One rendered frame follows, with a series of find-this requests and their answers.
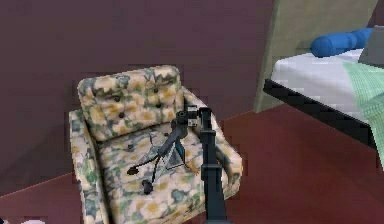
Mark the blue bolster pillow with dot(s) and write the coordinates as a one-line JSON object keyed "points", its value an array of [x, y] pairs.
{"points": [[333, 42]]}

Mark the bed with beige headboard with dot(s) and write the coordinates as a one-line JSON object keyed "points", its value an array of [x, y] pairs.
{"points": [[300, 76]]}

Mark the grey pillow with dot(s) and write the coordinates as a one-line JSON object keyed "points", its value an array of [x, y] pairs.
{"points": [[375, 48]]}

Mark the green blanket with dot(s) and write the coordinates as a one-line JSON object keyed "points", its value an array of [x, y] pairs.
{"points": [[368, 90]]}

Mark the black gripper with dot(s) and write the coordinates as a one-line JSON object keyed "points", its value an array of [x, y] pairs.
{"points": [[181, 119]]}

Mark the floral beige armchair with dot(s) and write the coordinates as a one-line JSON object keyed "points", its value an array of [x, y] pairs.
{"points": [[130, 100]]}

